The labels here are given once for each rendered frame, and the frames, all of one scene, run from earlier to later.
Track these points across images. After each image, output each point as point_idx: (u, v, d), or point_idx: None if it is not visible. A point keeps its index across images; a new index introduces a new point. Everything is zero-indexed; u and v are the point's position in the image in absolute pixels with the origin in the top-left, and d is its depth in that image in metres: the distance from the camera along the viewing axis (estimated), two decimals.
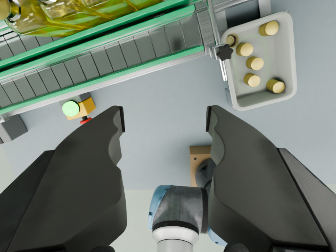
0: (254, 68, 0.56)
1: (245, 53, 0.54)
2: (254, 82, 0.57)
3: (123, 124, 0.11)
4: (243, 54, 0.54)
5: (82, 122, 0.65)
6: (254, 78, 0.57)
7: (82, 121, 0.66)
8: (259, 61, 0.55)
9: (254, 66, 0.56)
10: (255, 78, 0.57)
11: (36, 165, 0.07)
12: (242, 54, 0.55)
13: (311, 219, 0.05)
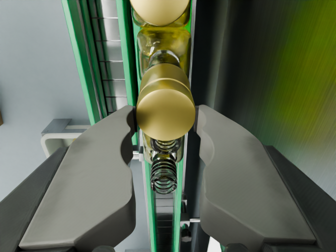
0: None
1: (156, 130, 0.12)
2: None
3: (136, 123, 0.11)
4: (147, 129, 0.12)
5: None
6: None
7: None
8: None
9: None
10: None
11: (50, 161, 0.07)
12: (142, 127, 0.11)
13: (299, 214, 0.06)
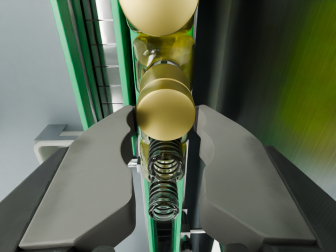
0: None
1: (156, 130, 0.12)
2: None
3: (136, 123, 0.11)
4: (147, 129, 0.11)
5: None
6: None
7: None
8: None
9: None
10: None
11: (50, 161, 0.07)
12: (142, 127, 0.11)
13: (299, 214, 0.06)
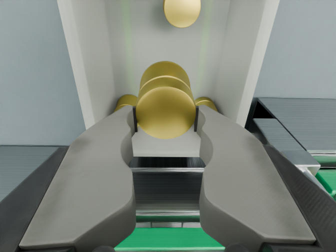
0: (183, 102, 0.11)
1: None
2: (184, 5, 0.18)
3: (136, 123, 0.11)
4: None
5: None
6: (180, 17, 0.19)
7: None
8: (156, 125, 0.11)
9: (183, 109, 0.11)
10: (179, 16, 0.19)
11: (50, 161, 0.07)
12: None
13: (299, 214, 0.06)
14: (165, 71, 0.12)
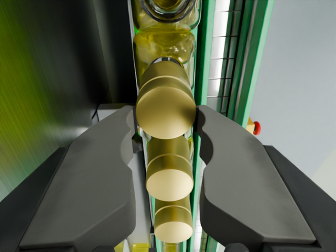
0: (183, 102, 0.11)
1: (177, 178, 0.14)
2: None
3: (136, 123, 0.11)
4: (185, 178, 0.14)
5: (258, 133, 0.55)
6: None
7: (255, 131, 0.56)
8: (156, 125, 0.11)
9: (183, 109, 0.11)
10: None
11: (50, 161, 0.07)
12: (189, 179, 0.14)
13: (299, 214, 0.06)
14: (165, 71, 0.12)
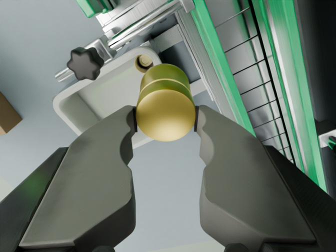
0: None
1: None
2: (168, 115, 0.11)
3: (136, 123, 0.11)
4: None
5: None
6: (162, 130, 0.11)
7: None
8: None
9: None
10: (161, 128, 0.11)
11: (50, 161, 0.07)
12: None
13: (299, 214, 0.06)
14: None
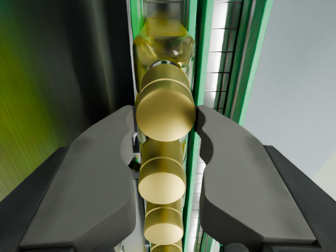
0: (176, 182, 0.14)
1: (170, 229, 0.17)
2: (168, 115, 0.11)
3: (136, 123, 0.11)
4: (176, 229, 0.17)
5: None
6: (162, 130, 0.11)
7: None
8: (154, 196, 0.14)
9: (175, 186, 0.14)
10: (161, 128, 0.11)
11: (50, 161, 0.07)
12: (179, 230, 0.17)
13: (299, 214, 0.06)
14: (162, 150, 0.15)
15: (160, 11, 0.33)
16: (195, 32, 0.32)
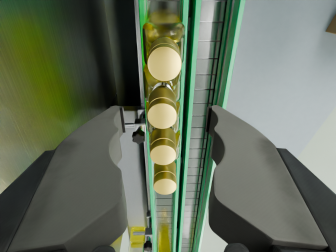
0: (170, 110, 0.22)
1: (167, 150, 0.25)
2: (166, 63, 0.19)
3: (123, 124, 0.11)
4: (171, 150, 0.25)
5: None
6: (162, 72, 0.20)
7: None
8: (157, 121, 0.23)
9: (170, 114, 0.22)
10: (162, 71, 0.20)
11: (36, 165, 0.07)
12: (173, 151, 0.25)
13: (311, 219, 0.05)
14: (162, 94, 0.24)
15: (161, 7, 0.41)
16: (189, 24, 0.40)
